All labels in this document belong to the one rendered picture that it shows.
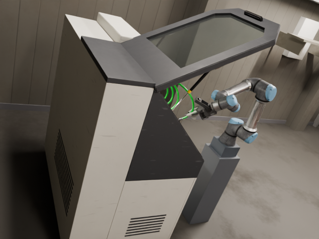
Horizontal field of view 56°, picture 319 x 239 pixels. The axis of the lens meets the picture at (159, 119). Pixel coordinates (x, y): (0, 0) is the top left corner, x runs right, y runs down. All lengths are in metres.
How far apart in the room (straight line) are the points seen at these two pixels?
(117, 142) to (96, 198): 0.44
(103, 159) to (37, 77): 2.35
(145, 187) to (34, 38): 2.37
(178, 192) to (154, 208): 0.21
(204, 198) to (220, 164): 0.40
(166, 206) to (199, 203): 0.62
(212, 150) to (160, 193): 0.74
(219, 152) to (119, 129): 1.20
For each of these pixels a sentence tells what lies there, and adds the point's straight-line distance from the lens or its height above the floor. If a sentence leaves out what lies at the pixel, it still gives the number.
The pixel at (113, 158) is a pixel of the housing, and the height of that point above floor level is 0.98.
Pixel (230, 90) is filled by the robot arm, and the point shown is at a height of 1.44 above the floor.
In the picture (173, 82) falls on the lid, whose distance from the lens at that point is 1.70.
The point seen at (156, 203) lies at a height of 0.56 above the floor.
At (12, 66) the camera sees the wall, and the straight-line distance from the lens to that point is 3.96.
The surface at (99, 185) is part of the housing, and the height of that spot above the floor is 0.77.
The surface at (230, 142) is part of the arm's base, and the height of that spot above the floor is 0.93.
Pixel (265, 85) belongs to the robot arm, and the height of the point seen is 1.53.
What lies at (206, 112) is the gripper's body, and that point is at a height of 1.29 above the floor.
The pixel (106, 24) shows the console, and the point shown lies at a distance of 2.66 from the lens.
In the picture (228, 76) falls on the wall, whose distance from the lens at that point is 5.20.
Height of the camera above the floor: 2.06
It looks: 26 degrees down
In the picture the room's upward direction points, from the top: 19 degrees clockwise
